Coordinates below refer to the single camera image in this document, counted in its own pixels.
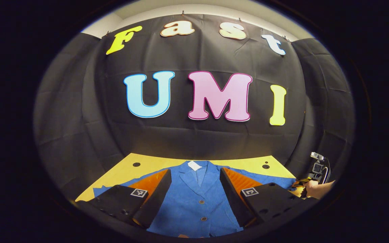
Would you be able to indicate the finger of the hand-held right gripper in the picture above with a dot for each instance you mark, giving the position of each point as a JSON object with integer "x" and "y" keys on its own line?
{"x": 299, "y": 183}

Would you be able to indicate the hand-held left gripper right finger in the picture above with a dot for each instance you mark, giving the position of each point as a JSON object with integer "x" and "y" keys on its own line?
{"x": 233, "y": 202}

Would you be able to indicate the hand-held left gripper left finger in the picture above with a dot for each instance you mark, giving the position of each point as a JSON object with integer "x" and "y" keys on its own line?
{"x": 155, "y": 202}

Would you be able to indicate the blue button jacket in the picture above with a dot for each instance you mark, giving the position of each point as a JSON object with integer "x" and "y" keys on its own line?
{"x": 194, "y": 202}

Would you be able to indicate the black backdrop cloth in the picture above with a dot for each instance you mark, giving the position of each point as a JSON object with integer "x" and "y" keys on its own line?
{"x": 198, "y": 138}

